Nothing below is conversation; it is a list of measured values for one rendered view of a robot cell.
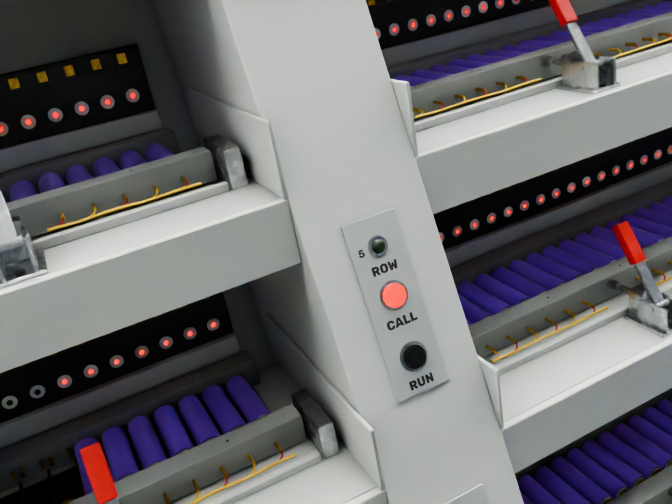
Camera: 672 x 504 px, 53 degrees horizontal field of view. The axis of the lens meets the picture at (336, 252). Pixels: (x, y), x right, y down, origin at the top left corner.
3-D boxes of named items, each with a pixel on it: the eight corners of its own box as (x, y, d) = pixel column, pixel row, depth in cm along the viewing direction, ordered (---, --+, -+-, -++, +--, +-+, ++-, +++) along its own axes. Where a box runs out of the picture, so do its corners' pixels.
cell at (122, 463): (128, 440, 53) (146, 489, 48) (105, 450, 53) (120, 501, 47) (121, 422, 53) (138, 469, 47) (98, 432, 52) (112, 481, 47)
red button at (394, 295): (410, 302, 44) (402, 279, 44) (389, 311, 44) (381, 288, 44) (403, 302, 45) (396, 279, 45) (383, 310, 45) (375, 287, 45)
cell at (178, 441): (178, 419, 55) (201, 464, 49) (156, 428, 54) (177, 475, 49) (172, 401, 54) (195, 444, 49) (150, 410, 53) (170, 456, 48)
